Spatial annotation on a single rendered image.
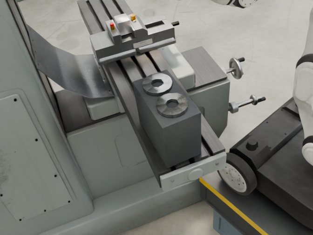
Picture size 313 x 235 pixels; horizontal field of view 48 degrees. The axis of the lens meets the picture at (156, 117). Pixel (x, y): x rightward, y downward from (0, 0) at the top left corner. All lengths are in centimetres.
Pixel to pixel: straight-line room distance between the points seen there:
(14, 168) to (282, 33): 251
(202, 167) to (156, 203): 85
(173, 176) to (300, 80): 55
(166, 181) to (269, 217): 66
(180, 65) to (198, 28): 178
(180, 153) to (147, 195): 88
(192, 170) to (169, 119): 22
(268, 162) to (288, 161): 8
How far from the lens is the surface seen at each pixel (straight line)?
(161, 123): 95
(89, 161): 171
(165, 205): 196
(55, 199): 176
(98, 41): 152
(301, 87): 132
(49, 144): 149
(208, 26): 338
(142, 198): 191
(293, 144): 166
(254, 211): 164
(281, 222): 164
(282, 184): 153
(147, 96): 103
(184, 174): 111
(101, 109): 151
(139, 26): 148
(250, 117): 252
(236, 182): 164
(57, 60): 153
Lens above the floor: 183
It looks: 47 degrees down
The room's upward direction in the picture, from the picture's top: 8 degrees counter-clockwise
